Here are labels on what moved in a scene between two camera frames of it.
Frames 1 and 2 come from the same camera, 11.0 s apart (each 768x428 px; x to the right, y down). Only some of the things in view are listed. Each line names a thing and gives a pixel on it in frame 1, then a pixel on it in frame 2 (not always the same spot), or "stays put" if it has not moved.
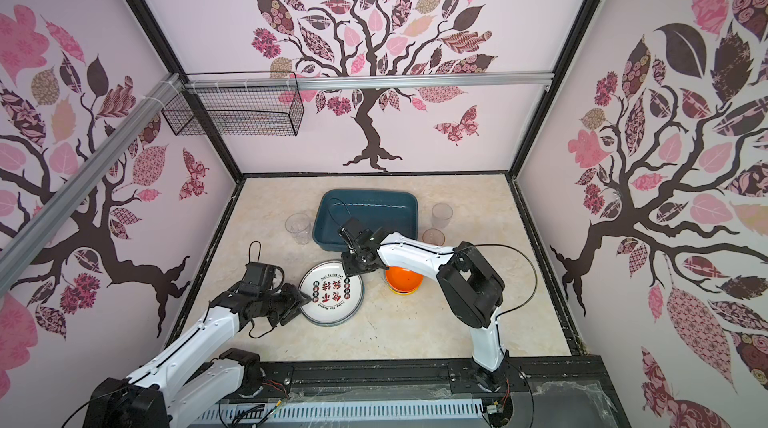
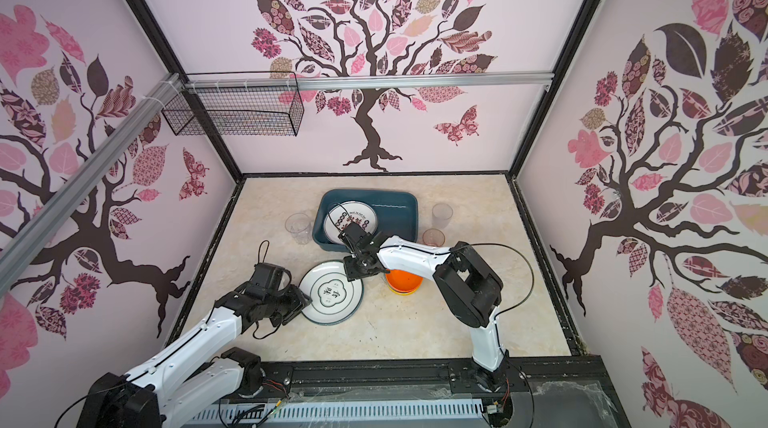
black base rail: x=555 y=392 stays put
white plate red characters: x=337 y=300 → x=342 y=214
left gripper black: x=295 y=301 stays put
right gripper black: x=347 y=265 stays put
